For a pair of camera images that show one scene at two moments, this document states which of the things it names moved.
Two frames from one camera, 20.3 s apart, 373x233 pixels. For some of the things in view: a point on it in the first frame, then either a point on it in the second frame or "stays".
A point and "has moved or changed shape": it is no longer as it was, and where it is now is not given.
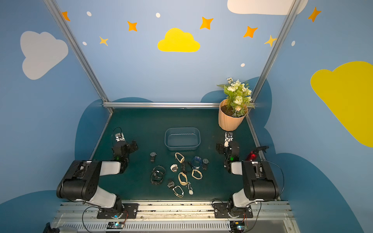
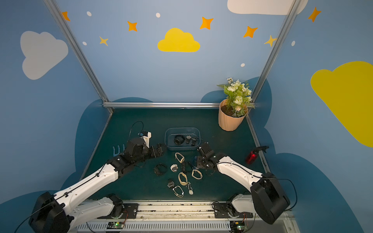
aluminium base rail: [76, 217] stays
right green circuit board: [237, 226] stays
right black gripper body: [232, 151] to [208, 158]
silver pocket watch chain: [190, 191] stays
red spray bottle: [251, 156] stays
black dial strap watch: [205, 161] has moved or changed shape
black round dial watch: [152, 155] has moved or changed shape
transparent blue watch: [196, 162] stays
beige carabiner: [196, 174] stays
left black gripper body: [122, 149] to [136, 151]
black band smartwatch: [156, 177] to [160, 169]
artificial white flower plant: [238, 96] stays
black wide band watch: [158, 171] to [179, 139]
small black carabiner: [171, 184] stays
